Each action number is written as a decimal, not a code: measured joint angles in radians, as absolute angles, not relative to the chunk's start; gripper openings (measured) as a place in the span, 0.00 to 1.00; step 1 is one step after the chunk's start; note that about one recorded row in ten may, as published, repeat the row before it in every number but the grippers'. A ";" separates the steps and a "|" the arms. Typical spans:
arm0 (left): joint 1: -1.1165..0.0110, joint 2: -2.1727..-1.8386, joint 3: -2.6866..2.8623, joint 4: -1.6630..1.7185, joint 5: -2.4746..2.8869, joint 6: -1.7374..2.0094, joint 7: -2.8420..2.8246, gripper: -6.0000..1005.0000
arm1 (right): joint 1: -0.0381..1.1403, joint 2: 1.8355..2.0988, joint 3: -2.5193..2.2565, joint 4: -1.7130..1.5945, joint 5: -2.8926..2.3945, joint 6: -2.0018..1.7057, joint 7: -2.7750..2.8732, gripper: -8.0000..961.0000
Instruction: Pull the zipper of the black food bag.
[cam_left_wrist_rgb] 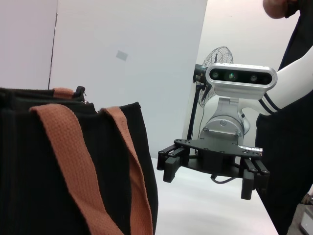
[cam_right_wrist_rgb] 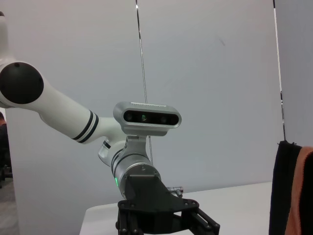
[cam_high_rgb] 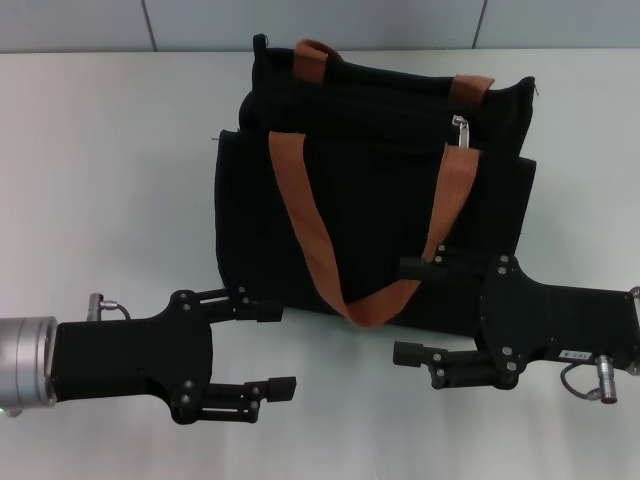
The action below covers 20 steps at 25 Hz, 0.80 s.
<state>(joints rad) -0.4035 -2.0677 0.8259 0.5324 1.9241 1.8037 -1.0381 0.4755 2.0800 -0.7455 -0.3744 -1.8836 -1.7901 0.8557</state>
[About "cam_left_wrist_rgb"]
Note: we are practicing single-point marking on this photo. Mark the grey equipment box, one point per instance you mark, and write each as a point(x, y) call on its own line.
point(306, 220)

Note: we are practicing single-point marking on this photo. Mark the person in black clothes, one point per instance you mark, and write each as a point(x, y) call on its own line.
point(276, 137)

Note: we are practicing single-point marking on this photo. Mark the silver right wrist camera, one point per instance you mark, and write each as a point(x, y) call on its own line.
point(242, 88)

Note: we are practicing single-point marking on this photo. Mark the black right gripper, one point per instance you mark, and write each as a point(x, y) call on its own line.
point(215, 159)

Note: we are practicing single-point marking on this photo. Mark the silver and white right arm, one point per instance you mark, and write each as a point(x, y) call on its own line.
point(293, 80)

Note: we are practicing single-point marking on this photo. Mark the black standing fan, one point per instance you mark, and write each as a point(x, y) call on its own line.
point(200, 73)

